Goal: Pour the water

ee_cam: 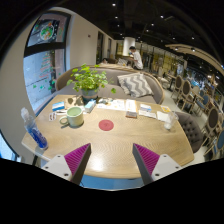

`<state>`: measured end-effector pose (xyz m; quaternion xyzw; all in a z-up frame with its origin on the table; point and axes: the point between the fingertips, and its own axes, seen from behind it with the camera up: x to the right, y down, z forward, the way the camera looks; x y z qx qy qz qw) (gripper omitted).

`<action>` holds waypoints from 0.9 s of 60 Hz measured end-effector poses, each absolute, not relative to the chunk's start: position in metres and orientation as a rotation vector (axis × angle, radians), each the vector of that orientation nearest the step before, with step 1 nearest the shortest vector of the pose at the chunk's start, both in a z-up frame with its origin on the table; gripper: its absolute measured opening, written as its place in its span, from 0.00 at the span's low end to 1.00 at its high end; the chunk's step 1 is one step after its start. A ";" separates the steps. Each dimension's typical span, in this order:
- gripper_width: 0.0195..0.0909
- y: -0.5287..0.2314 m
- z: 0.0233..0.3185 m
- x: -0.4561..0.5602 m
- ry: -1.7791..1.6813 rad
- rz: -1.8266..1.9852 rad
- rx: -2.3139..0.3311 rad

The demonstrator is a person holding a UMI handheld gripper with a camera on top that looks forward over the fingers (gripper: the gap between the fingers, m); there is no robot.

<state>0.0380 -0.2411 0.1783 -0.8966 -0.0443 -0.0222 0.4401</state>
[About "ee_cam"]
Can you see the small yellow card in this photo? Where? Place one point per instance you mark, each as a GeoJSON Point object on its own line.
{"type": "Point", "coordinates": [165, 108]}

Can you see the curved grey sofa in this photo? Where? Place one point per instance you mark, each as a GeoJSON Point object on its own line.
{"type": "Point", "coordinates": [110, 75]}

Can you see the white round column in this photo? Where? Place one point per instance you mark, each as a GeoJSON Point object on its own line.
{"type": "Point", "coordinates": [129, 46]}

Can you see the person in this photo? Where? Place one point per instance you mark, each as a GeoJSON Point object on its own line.
{"type": "Point", "coordinates": [137, 60]}

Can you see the white napkin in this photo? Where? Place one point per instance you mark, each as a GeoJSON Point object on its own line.
{"type": "Point", "coordinates": [162, 116]}

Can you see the white paper sheet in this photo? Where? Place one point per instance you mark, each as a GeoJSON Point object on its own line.
{"type": "Point", "coordinates": [147, 114]}

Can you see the pale green mug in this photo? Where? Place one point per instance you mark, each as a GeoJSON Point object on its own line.
{"type": "Point", "coordinates": [75, 116]}

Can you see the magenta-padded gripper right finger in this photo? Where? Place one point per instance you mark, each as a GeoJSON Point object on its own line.
{"type": "Point", "coordinates": [163, 165]}

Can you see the blue white packet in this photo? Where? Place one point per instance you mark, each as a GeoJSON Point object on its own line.
{"type": "Point", "coordinates": [145, 107]}

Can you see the clear drinking glass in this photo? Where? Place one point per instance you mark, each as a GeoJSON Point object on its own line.
{"type": "Point", "coordinates": [169, 122]}

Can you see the group of ceiling lights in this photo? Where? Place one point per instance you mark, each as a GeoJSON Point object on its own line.
{"type": "Point", "coordinates": [114, 4]}

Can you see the printed paper leaflets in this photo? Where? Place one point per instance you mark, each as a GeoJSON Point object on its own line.
{"type": "Point", "coordinates": [111, 104]}

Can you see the flat round red coaster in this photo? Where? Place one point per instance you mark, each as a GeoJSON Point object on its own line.
{"type": "Point", "coordinates": [106, 125]}

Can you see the potted green plant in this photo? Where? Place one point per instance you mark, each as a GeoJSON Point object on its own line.
{"type": "Point", "coordinates": [88, 80]}

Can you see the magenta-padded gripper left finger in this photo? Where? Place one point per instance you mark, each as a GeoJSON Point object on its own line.
{"type": "Point", "coordinates": [61, 165]}

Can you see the dark-framed window with decals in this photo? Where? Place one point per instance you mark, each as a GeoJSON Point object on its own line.
{"type": "Point", "coordinates": [43, 73]}

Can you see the light blue carton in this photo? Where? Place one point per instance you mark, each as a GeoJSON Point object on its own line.
{"type": "Point", "coordinates": [90, 106]}

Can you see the silver blister pack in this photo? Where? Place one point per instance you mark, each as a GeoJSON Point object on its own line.
{"type": "Point", "coordinates": [52, 116]}

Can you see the group of dining chairs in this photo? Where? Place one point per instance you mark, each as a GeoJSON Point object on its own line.
{"type": "Point", "coordinates": [213, 120]}

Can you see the grey white chevron pillow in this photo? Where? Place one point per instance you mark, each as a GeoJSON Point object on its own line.
{"type": "Point", "coordinates": [135, 85]}

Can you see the grey tufted chair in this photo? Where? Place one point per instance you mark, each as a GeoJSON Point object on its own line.
{"type": "Point", "coordinates": [192, 130]}

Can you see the clear bottle with blue label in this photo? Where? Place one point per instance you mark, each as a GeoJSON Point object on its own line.
{"type": "Point", "coordinates": [36, 133]}

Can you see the white box with orange end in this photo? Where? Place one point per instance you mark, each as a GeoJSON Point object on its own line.
{"type": "Point", "coordinates": [131, 106]}

